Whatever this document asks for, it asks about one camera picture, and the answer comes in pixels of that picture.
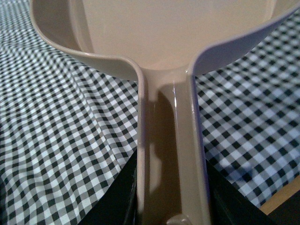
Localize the beige plastic dustpan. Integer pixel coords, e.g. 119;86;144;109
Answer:
30;0;300;225

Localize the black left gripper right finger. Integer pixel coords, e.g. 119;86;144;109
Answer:
206;161;275;225

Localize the black white checkered bedsheet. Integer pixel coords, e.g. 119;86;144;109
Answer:
0;0;300;225

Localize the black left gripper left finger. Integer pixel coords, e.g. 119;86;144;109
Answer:
81;153;137;225

